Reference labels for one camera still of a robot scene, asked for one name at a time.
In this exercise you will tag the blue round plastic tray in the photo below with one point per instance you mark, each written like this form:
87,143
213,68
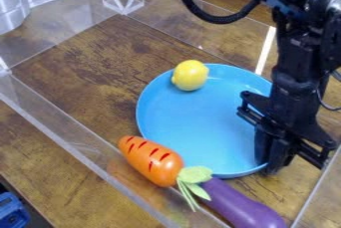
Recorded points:
196,122

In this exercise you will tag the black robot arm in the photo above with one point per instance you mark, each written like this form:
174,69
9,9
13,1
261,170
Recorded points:
307,38

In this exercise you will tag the yellow toy lemon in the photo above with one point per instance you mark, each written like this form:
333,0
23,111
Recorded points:
188,75

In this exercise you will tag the purple toy eggplant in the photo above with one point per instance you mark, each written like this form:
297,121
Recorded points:
243,212

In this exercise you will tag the blue plastic object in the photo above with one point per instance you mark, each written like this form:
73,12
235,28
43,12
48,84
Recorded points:
13,214

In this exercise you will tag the clear acrylic enclosure wall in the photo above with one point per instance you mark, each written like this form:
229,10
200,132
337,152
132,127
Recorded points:
53,25

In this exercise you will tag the orange toy carrot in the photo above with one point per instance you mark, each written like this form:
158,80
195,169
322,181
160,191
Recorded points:
160,166

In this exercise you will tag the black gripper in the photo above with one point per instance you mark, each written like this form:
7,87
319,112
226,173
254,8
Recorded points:
286,130

